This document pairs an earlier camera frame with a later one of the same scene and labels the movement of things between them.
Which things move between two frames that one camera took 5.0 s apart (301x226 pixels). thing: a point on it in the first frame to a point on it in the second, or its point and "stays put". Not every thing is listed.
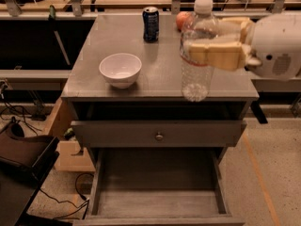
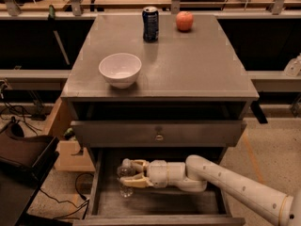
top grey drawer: x=159 y=133 stays put
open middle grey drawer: x=157 y=186 stays put
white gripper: x=276 y=44 to x=157 y=172
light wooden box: x=71 y=158 stays put
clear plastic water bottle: x=197 y=79 to x=127 y=169
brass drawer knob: x=159 y=137 stays put
